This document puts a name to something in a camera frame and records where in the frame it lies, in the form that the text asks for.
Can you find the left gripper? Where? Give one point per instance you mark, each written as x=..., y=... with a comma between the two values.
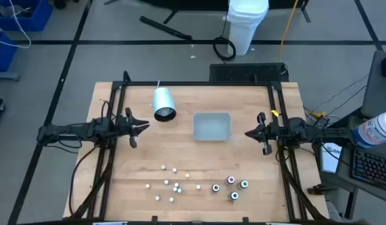
x=121, y=128

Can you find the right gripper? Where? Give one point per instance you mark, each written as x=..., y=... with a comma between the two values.
x=273, y=132

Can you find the grey plastic bin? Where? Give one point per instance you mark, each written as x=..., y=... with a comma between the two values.
x=211, y=126

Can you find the green Chefmaster colour bottle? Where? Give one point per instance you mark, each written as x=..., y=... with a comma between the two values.
x=243, y=184

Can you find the violet Chefmaster colour bottle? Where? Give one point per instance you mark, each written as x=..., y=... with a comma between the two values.
x=230, y=180

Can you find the blue Chefmaster colour bottle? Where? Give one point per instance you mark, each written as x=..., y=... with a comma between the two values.
x=233, y=196

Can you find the black Chefmaster colour bottle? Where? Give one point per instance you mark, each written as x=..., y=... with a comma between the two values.
x=215, y=187

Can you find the small yellow-label dropper bottle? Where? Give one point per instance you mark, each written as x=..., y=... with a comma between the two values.
x=187, y=175

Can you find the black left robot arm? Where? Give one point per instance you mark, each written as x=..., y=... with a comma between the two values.
x=71, y=129

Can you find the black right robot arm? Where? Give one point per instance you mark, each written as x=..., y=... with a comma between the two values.
x=305, y=131

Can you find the yellow tag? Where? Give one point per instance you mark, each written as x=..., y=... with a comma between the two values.
x=275, y=113

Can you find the black mesh box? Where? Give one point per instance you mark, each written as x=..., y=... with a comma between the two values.
x=247, y=72

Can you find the small red-label dropper bottle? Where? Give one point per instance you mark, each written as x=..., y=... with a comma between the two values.
x=175, y=189

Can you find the white paper sign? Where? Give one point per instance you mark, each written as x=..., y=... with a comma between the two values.
x=330, y=157

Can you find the black clamp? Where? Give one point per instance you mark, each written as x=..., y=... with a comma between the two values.
x=319, y=189

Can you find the dark grey desk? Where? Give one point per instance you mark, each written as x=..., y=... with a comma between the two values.
x=344, y=168

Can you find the long black bar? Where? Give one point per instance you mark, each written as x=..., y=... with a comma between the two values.
x=165, y=28

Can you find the white trash bin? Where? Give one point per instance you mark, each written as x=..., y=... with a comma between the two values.
x=246, y=28

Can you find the white wipes canister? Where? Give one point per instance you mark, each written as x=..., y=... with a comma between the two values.
x=374, y=129

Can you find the black keyboard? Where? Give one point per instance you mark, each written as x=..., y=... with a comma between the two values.
x=372, y=168

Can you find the light grey desk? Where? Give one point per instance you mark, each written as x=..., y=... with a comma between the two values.
x=377, y=93

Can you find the black partition screen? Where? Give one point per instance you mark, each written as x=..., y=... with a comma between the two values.
x=211, y=3

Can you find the blue storage bin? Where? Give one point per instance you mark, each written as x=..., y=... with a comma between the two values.
x=40, y=18
x=4, y=53

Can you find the black aluminium table frame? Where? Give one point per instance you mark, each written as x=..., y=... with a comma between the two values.
x=196, y=83

